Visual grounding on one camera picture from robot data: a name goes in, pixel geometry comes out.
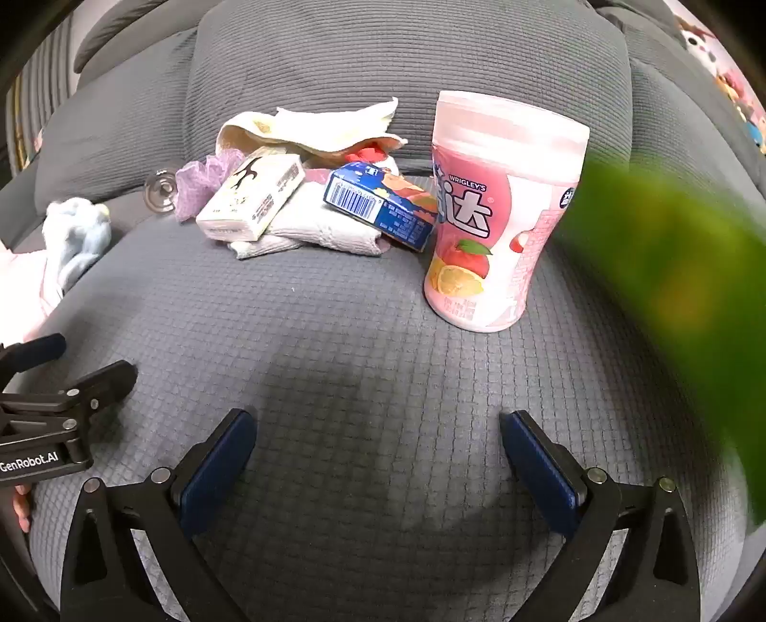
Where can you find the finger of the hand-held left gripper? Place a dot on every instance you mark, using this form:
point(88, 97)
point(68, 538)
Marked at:
point(36, 351)
point(111, 383)

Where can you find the red and white sock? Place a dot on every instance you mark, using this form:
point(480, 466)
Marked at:
point(364, 153)

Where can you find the pink gum bottle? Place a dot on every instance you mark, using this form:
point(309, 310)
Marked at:
point(496, 239)

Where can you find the white box with black figure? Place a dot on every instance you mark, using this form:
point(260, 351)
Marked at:
point(251, 197)

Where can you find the cream towel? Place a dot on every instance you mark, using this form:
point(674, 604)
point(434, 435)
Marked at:
point(311, 128)

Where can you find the grey sofa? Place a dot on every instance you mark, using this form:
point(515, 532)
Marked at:
point(359, 359)

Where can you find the green box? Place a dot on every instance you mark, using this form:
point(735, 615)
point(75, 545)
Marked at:
point(670, 287)

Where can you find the person's left hand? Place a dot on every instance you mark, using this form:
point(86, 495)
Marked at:
point(22, 508)

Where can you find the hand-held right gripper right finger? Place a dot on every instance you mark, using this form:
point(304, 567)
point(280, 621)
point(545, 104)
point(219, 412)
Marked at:
point(538, 472)

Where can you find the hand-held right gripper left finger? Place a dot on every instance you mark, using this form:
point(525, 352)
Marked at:
point(218, 466)

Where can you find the ribbed grey panel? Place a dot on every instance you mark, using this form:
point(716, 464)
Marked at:
point(36, 113)

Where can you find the pale pink printed cloth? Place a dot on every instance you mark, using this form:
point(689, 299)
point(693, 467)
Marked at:
point(24, 287)

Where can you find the white waffle towel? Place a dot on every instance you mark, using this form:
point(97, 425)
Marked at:
point(311, 230)

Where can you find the blue snack box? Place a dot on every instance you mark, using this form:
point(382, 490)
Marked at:
point(383, 203)

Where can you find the purple mesh scrunchie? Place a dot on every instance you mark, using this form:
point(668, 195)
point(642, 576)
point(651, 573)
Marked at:
point(197, 185)

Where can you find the clear glass jar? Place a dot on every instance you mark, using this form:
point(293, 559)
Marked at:
point(158, 191)

